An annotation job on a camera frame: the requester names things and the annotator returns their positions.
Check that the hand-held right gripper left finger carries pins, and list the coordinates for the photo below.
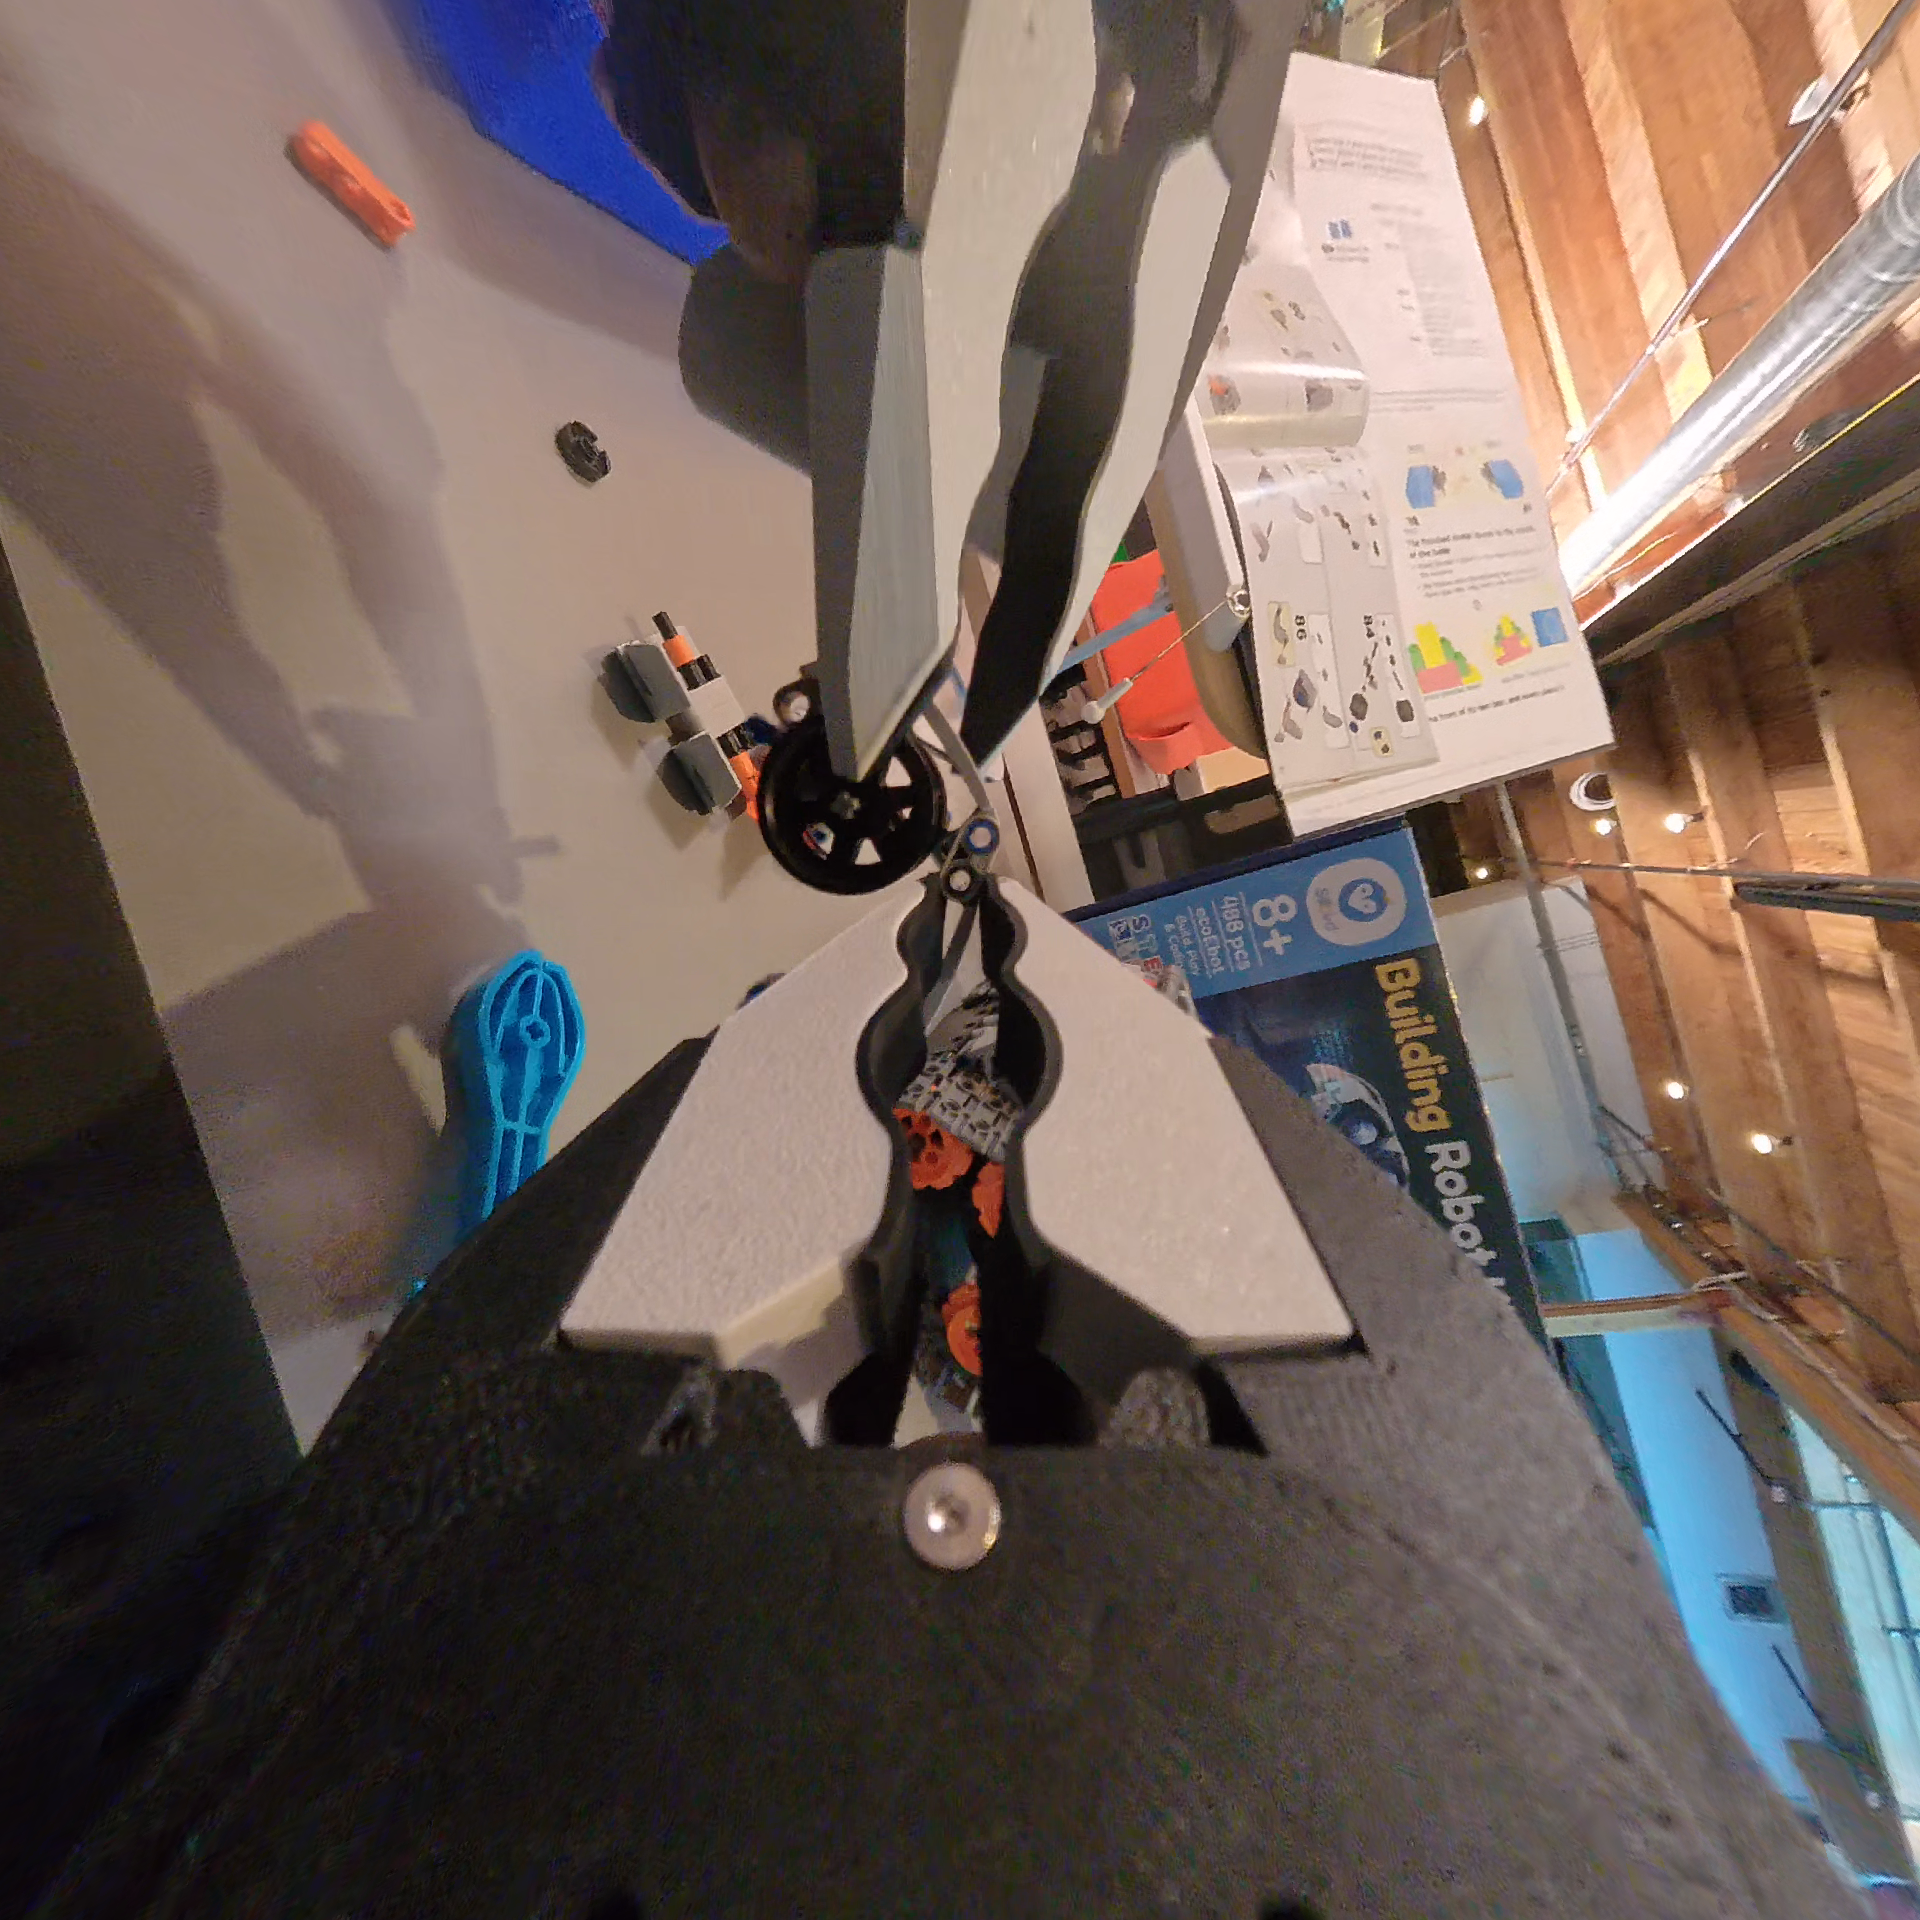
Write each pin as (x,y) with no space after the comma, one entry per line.
(721,1186)

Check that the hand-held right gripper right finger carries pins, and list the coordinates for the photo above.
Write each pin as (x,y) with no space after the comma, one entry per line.
(1185,1202)

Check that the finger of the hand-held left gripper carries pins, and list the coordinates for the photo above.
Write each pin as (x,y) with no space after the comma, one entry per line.
(902,524)
(1185,301)

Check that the black wheel brick assembly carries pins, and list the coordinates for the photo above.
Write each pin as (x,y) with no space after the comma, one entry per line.
(809,839)

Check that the blue plastic bin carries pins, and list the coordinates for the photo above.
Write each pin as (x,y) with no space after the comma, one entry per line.
(525,91)

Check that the person's left hand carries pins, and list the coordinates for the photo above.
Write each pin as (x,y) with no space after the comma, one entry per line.
(774,195)

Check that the black round brick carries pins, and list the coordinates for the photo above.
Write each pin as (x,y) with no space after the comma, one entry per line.
(582,452)

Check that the blue brick separator tool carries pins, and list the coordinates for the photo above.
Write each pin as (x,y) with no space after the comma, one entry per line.
(517,1079)

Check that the grey orange tracked toy robot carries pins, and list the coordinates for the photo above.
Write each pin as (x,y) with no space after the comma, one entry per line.
(961,1109)

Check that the blue robot kit box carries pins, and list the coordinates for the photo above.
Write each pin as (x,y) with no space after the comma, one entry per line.
(1349,1021)

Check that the white instruction booklet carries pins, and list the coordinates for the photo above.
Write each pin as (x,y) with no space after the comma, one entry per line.
(1425,375)

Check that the grey orange brick assembly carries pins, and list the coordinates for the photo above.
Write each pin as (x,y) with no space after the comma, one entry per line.
(661,675)

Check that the orange plastic container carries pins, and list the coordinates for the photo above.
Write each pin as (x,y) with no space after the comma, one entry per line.
(1149,705)

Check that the orange curved beam brick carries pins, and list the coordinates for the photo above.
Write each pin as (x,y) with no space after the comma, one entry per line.
(352,181)

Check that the silver ventilation duct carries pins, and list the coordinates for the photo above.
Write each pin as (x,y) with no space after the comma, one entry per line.
(1724,422)

